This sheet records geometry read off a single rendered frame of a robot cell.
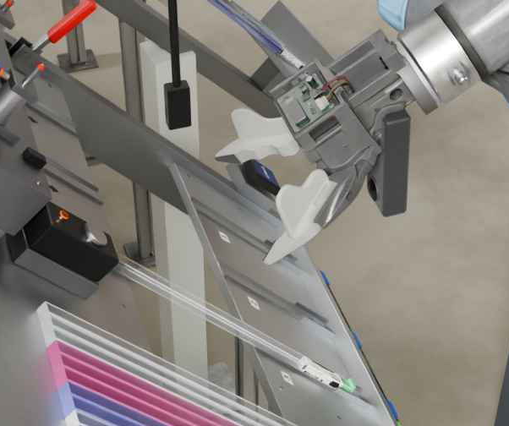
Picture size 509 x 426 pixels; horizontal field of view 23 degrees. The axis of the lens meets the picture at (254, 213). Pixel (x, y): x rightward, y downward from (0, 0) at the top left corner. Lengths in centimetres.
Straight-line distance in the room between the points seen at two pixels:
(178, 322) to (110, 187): 82
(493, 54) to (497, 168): 179
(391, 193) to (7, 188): 36
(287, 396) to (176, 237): 69
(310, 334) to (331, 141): 39
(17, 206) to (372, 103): 32
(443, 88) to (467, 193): 171
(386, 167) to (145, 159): 42
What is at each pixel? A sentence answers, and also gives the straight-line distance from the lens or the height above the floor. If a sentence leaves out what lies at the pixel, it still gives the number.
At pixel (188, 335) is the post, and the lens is 203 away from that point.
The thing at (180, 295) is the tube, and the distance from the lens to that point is 116.
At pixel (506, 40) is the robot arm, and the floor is 120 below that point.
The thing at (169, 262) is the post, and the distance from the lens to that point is 190.
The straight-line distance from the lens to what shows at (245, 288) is 134.
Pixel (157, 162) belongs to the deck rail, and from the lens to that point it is 145.
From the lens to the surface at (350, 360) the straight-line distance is 141.
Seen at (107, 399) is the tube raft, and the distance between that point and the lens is 93.
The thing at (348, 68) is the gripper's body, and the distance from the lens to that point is 106.
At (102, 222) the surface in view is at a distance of 117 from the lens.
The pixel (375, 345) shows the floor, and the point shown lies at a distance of 242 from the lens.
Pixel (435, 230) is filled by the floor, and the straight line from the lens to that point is 267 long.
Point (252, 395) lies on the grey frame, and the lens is 183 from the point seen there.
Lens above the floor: 178
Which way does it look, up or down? 42 degrees down
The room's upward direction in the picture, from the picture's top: straight up
